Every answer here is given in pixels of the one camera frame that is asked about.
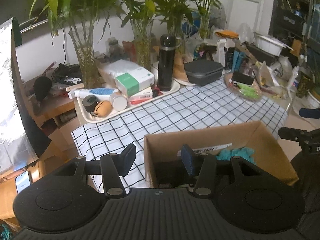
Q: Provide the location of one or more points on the black small box in dish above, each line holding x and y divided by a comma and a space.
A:
242, 78

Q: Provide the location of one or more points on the green white tissue box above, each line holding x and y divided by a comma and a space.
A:
134, 81

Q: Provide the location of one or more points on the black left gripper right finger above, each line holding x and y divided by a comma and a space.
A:
202, 168

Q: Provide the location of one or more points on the black thermos bottle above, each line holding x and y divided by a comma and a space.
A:
166, 62

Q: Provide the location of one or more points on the brown cardboard box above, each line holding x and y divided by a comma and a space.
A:
164, 148

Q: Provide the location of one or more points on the white blue tube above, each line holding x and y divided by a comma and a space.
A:
102, 94

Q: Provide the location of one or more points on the green snack packet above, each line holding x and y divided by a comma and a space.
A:
243, 87
249, 95

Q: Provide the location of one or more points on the smartphone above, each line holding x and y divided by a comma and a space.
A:
22, 181

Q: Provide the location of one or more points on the teal mesh bath sponge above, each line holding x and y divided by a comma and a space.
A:
244, 152

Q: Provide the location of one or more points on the white product box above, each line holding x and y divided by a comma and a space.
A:
221, 51

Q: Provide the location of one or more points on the black round tin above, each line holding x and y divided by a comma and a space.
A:
89, 103

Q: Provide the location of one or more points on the tan egg-shaped pouch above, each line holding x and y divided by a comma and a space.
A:
103, 109

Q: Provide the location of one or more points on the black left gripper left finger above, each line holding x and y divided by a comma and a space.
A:
113, 166

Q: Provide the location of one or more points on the glass vase with bamboo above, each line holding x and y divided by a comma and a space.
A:
141, 14

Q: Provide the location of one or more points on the white plastic bag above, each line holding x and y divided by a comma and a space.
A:
265, 76

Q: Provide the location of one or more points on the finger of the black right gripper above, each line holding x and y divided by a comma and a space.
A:
309, 113

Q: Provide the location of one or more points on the glass snack dish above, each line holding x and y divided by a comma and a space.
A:
232, 86

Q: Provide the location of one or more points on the pink white flat box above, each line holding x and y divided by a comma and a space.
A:
145, 94

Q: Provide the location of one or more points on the white round basin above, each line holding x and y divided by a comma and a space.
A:
269, 44

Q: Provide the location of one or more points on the white jar with lid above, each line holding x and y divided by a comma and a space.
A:
118, 101

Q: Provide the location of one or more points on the left glass vase bamboo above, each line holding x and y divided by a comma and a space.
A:
80, 16

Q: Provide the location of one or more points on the white black grid tablecloth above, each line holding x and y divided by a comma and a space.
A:
189, 108

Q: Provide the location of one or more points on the brown paper bag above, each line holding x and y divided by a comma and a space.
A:
178, 70

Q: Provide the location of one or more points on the blue product box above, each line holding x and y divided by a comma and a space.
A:
238, 58

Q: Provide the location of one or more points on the silver reflector board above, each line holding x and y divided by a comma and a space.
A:
22, 140

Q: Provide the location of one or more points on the dark grey zipper case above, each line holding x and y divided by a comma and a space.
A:
202, 72

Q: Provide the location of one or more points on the white serving tray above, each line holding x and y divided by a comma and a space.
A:
91, 118

